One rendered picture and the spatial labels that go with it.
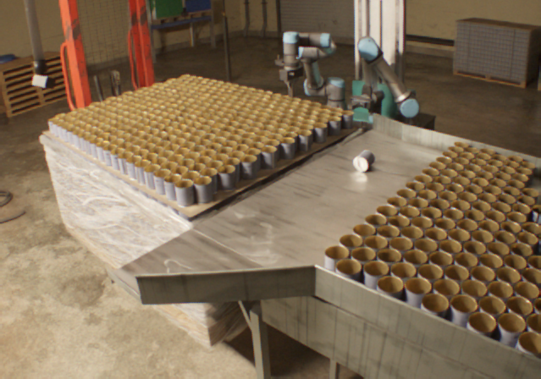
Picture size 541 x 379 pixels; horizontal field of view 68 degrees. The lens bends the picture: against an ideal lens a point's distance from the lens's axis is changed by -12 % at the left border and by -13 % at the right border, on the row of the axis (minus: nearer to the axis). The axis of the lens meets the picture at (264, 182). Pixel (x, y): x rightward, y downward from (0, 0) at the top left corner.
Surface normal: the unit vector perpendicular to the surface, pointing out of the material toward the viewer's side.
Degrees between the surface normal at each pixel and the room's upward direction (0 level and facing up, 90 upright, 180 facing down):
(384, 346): 90
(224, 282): 90
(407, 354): 90
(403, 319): 90
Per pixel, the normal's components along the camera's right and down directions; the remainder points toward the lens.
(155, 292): 0.04, 0.44
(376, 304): -0.67, 0.36
